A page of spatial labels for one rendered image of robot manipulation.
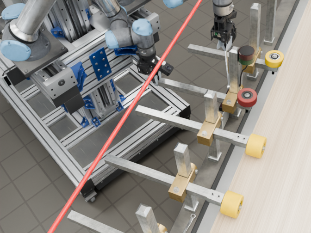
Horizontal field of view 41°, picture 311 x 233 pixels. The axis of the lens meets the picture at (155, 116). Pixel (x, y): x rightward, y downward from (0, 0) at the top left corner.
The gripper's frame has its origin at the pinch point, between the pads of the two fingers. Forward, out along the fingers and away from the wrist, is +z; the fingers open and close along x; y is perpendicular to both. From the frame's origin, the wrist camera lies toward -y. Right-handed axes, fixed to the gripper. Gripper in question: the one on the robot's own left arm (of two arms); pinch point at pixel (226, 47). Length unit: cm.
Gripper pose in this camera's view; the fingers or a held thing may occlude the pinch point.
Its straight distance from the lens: 181.5
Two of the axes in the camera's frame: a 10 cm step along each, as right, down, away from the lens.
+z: 1.5, 6.4, 7.5
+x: 8.8, 2.6, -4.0
